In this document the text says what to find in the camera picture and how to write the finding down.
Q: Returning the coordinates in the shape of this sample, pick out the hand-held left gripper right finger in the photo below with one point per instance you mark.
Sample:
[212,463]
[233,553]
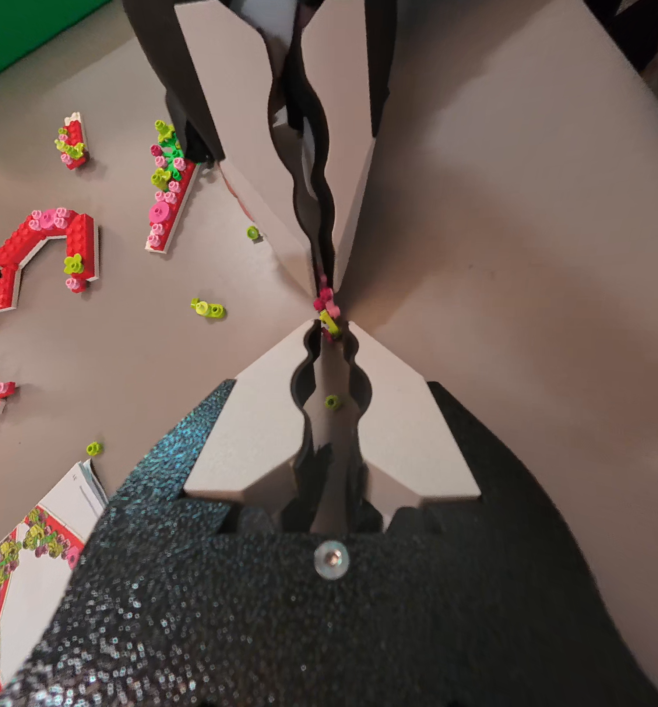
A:
[417,436]

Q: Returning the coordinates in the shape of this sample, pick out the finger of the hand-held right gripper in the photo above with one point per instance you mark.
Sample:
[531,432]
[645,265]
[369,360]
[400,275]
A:
[345,110]
[235,110]

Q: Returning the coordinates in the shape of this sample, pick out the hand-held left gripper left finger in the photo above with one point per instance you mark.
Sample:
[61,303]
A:
[246,431]

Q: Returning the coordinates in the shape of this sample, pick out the lime lego link pink flower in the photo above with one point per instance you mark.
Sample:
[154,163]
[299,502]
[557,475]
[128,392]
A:
[330,326]

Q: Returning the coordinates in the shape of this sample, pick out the pink lego branch with flowers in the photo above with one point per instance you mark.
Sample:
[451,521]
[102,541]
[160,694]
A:
[324,298]

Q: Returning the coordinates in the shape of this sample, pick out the lime lego link with studs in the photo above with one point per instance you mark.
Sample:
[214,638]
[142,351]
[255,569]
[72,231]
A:
[210,309]

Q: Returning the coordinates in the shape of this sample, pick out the lime round lego stud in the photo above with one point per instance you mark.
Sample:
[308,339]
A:
[253,232]
[332,402]
[94,448]

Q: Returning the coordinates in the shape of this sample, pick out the long white red lego segment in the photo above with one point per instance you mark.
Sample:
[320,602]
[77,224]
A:
[166,221]

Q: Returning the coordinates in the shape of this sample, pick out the red lego heart half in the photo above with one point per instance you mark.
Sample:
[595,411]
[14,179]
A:
[17,248]

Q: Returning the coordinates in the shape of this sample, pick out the lego instruction booklet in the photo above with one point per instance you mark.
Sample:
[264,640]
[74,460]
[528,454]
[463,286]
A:
[36,585]

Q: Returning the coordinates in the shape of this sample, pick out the green panel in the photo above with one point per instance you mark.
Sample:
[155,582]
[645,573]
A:
[25,33]

